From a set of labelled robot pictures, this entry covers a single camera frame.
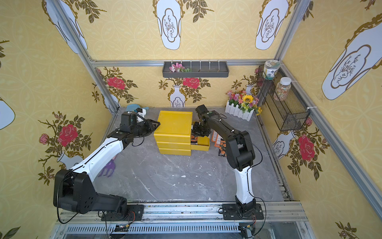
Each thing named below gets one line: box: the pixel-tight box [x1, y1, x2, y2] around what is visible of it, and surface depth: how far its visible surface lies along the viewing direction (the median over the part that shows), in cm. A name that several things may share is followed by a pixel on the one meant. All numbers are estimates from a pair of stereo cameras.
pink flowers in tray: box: [169, 62, 191, 73], surface depth 89 cm
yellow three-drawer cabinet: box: [153, 110, 193, 156], surface depth 85 cm
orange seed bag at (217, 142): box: [213, 133, 222, 148], surface depth 102 cm
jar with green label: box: [262, 59, 282, 81], surface depth 87 cm
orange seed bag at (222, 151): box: [218, 140, 227, 157], surface depth 99 cm
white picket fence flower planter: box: [224, 99, 255, 122], surface depth 112 cm
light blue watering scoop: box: [125, 103, 150, 112], surface depth 123 cm
